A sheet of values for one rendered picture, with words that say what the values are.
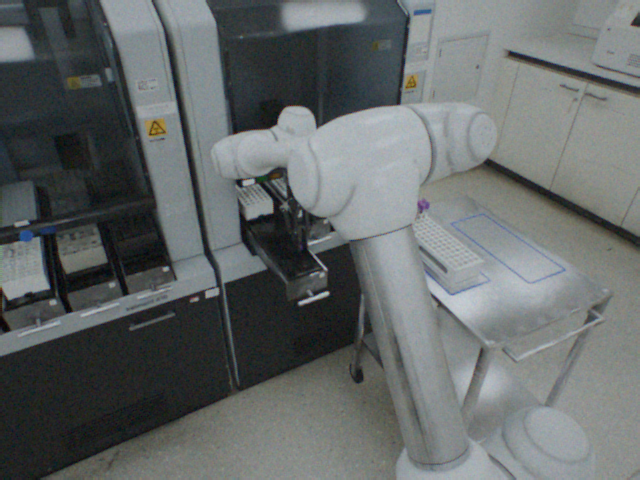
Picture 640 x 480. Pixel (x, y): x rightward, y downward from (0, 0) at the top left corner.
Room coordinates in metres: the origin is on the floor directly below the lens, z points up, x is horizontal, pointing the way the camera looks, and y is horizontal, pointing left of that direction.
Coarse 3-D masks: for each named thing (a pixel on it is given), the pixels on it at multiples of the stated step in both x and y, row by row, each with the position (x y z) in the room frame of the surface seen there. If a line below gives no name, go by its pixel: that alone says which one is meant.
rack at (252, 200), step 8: (256, 184) 1.48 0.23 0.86; (240, 192) 1.42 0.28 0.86; (248, 192) 1.43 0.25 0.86; (256, 192) 1.42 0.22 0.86; (264, 192) 1.42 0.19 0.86; (240, 200) 1.36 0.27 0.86; (248, 200) 1.37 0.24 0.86; (256, 200) 1.37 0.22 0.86; (264, 200) 1.37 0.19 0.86; (240, 208) 1.37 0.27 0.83; (248, 208) 1.32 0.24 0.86; (256, 208) 1.33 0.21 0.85; (264, 208) 1.35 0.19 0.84; (272, 208) 1.36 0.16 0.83; (248, 216) 1.32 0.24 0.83; (256, 216) 1.33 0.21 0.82
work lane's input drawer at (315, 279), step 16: (240, 224) 1.33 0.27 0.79; (256, 224) 1.31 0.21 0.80; (272, 224) 1.31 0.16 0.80; (256, 240) 1.21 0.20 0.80; (272, 240) 1.22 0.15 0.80; (288, 240) 1.22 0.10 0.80; (272, 256) 1.11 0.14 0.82; (288, 256) 1.13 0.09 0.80; (304, 256) 1.13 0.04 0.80; (272, 272) 1.09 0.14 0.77; (288, 272) 1.04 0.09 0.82; (304, 272) 1.04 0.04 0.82; (320, 272) 1.05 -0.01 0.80; (288, 288) 1.00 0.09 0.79; (304, 288) 1.03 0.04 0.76; (320, 288) 1.05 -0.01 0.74; (304, 304) 0.98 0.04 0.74
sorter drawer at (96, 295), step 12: (108, 252) 1.14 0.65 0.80; (96, 276) 1.01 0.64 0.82; (108, 276) 1.01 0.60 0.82; (72, 288) 0.96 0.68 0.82; (84, 288) 0.98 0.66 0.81; (96, 288) 0.98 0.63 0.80; (108, 288) 1.00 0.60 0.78; (120, 288) 1.01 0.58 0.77; (72, 300) 0.95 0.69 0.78; (84, 300) 0.97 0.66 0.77; (96, 300) 0.98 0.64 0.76; (108, 300) 0.99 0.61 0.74; (96, 312) 0.94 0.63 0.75
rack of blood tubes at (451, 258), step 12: (420, 228) 1.17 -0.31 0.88; (432, 228) 1.18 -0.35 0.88; (420, 240) 1.11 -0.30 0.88; (432, 240) 1.12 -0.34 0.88; (444, 240) 1.12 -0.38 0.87; (456, 240) 1.11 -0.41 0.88; (420, 252) 1.10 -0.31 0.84; (432, 252) 1.06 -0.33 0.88; (444, 252) 1.05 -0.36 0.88; (456, 252) 1.05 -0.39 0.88; (468, 252) 1.06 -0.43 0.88; (432, 264) 1.05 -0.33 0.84; (444, 264) 1.01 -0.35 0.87; (456, 264) 1.00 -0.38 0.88; (468, 264) 1.00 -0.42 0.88; (480, 264) 1.01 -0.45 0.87; (444, 276) 1.00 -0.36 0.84; (456, 276) 0.97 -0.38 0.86; (468, 276) 0.99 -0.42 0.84
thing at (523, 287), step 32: (448, 224) 1.29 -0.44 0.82; (480, 224) 1.29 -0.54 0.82; (480, 256) 1.12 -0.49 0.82; (512, 256) 1.12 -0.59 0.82; (544, 256) 1.12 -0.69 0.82; (448, 288) 0.97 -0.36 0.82; (480, 288) 0.97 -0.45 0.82; (512, 288) 0.97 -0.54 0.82; (544, 288) 0.97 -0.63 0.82; (576, 288) 0.97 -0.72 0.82; (448, 320) 1.37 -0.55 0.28; (480, 320) 0.85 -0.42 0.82; (512, 320) 0.85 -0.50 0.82; (544, 320) 0.85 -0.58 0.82; (448, 352) 1.20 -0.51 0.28; (480, 352) 0.77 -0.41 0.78; (512, 352) 0.77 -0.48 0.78; (576, 352) 0.95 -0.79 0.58; (480, 384) 0.76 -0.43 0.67; (512, 384) 1.06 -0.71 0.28; (480, 416) 0.92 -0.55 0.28
